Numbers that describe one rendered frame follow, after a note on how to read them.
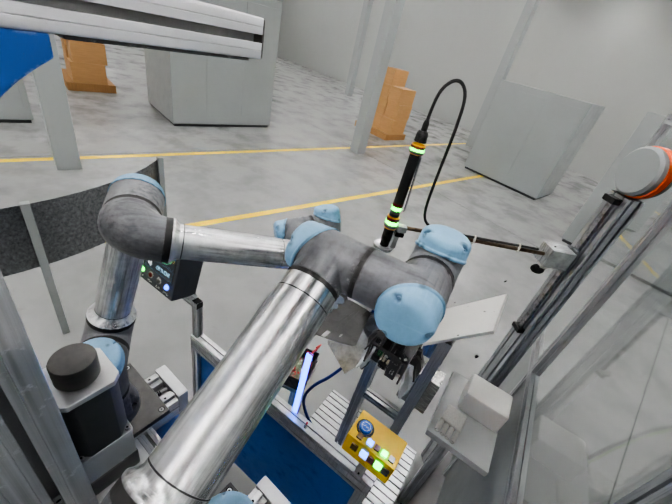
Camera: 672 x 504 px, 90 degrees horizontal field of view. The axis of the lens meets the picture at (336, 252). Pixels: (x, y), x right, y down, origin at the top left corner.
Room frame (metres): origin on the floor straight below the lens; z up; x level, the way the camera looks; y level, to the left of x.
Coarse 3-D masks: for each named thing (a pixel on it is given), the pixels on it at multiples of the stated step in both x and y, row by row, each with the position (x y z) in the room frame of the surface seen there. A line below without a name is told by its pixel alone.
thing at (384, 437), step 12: (360, 420) 0.60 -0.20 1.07; (372, 420) 0.61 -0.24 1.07; (348, 432) 0.56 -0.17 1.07; (360, 432) 0.57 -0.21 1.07; (372, 432) 0.58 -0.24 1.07; (384, 432) 0.59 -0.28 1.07; (348, 444) 0.55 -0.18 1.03; (360, 444) 0.53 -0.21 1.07; (384, 444) 0.55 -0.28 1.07; (396, 444) 0.56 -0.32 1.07; (372, 456) 0.51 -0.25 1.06; (396, 456) 0.53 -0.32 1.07; (372, 468) 0.51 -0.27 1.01; (384, 480) 0.49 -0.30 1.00
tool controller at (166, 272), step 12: (144, 264) 0.97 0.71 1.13; (156, 264) 0.94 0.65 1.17; (168, 264) 0.92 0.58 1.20; (180, 264) 0.91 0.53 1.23; (192, 264) 0.96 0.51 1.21; (144, 276) 0.95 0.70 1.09; (156, 276) 0.93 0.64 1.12; (168, 276) 0.91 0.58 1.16; (180, 276) 0.91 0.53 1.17; (192, 276) 0.95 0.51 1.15; (156, 288) 0.91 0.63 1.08; (180, 288) 0.91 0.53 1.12; (192, 288) 0.95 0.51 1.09
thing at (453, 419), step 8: (448, 408) 0.87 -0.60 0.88; (448, 416) 0.83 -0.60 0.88; (456, 416) 0.84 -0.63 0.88; (464, 416) 0.85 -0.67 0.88; (440, 424) 0.79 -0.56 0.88; (448, 424) 0.80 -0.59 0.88; (456, 424) 0.81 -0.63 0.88; (464, 424) 0.82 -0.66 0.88; (440, 432) 0.77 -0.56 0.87; (448, 432) 0.77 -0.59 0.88; (456, 432) 0.78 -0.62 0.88
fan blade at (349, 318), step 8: (344, 304) 0.98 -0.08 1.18; (352, 304) 0.99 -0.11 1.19; (336, 312) 0.93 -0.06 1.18; (344, 312) 0.93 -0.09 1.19; (352, 312) 0.94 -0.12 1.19; (360, 312) 0.95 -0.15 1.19; (368, 312) 0.97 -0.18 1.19; (328, 320) 0.88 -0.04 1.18; (336, 320) 0.88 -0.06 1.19; (344, 320) 0.89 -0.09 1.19; (352, 320) 0.90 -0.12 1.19; (360, 320) 0.91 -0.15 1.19; (320, 328) 0.83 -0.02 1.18; (328, 328) 0.83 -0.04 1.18; (336, 328) 0.84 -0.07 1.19; (344, 328) 0.84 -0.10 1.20; (352, 328) 0.85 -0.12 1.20; (360, 328) 0.86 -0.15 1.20; (328, 336) 0.79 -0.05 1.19; (344, 336) 0.80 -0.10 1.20; (352, 336) 0.81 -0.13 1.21; (352, 344) 0.76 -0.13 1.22
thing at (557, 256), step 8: (544, 248) 1.12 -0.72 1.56; (552, 248) 1.09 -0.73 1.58; (560, 248) 1.11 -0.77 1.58; (568, 248) 1.13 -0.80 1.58; (536, 256) 1.13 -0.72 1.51; (544, 256) 1.10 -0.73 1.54; (552, 256) 1.07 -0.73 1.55; (560, 256) 1.08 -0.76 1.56; (568, 256) 1.08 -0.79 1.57; (576, 256) 1.09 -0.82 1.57; (544, 264) 1.08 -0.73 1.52; (552, 264) 1.08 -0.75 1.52; (560, 264) 1.08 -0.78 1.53; (568, 264) 1.09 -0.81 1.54
